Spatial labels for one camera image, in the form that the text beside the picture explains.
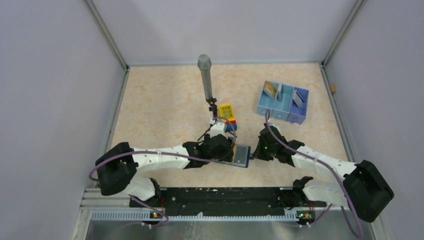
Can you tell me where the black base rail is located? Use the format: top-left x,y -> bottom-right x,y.
146,187 -> 327,217

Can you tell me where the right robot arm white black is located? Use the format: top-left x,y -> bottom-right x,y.
253,125 -> 395,223

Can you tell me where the small wooden knob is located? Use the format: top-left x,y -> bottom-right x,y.
329,84 -> 337,94

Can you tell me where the yellow red blue toy block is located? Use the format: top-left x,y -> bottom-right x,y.
218,104 -> 238,132

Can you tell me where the purple drawer right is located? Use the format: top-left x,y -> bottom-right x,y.
286,87 -> 309,125

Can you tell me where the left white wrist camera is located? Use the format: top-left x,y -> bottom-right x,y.
209,119 -> 227,138

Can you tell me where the gold credit card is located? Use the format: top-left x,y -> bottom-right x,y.
231,145 -> 237,163
263,81 -> 278,98

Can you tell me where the light blue drawer left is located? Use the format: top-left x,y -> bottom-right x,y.
256,81 -> 279,116

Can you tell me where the silver credit card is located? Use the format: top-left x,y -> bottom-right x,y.
293,89 -> 304,109

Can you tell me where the black credit card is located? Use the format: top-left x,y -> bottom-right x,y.
276,84 -> 283,102
234,145 -> 249,166

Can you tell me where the light blue drawer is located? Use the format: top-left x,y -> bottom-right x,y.
256,81 -> 279,116
271,83 -> 295,121

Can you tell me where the aluminium frame front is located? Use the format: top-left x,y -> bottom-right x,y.
71,187 -> 385,240

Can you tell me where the grey microphone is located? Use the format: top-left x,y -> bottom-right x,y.
197,54 -> 213,102

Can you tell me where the dark blue card holder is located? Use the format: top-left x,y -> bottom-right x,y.
219,144 -> 254,168

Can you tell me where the light blue drawer middle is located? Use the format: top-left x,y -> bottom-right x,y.
271,83 -> 295,121

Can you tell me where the white cable duct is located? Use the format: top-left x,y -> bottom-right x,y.
91,210 -> 299,222

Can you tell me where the black tripod stand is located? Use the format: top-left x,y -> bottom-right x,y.
197,97 -> 218,141

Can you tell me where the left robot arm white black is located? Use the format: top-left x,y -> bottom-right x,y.
89,134 -> 235,207

